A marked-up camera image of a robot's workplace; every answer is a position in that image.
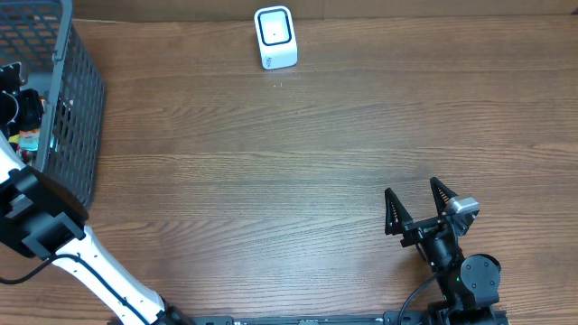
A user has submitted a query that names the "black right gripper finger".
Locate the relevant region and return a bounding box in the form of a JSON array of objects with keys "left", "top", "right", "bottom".
[
  {"left": 430, "top": 177, "right": 458, "bottom": 215},
  {"left": 385, "top": 188, "right": 414, "bottom": 235}
]

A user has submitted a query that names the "silver red crinkled wrapper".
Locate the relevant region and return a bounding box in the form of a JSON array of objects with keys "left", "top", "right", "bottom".
[{"left": 8, "top": 135, "right": 37, "bottom": 165}]

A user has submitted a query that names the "teal orange tissue pack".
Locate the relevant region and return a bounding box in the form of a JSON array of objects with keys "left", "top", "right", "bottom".
[{"left": 18, "top": 128, "right": 41, "bottom": 152}]

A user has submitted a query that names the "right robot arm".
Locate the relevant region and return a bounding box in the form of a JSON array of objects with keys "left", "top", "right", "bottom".
[{"left": 384, "top": 177, "right": 508, "bottom": 325}]

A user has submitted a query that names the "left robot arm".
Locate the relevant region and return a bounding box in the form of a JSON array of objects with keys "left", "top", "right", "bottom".
[{"left": 1, "top": 62, "right": 191, "bottom": 324}]

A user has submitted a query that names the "white barcode scanner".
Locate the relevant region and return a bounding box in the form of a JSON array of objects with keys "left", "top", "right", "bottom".
[{"left": 254, "top": 5, "right": 298, "bottom": 70}]

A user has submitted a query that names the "grey plastic mesh basket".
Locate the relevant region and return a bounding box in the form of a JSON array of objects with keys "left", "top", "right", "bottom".
[{"left": 1, "top": 0, "right": 107, "bottom": 206}]

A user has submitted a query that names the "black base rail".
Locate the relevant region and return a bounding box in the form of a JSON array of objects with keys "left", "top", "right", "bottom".
[{"left": 184, "top": 314, "right": 430, "bottom": 325}]

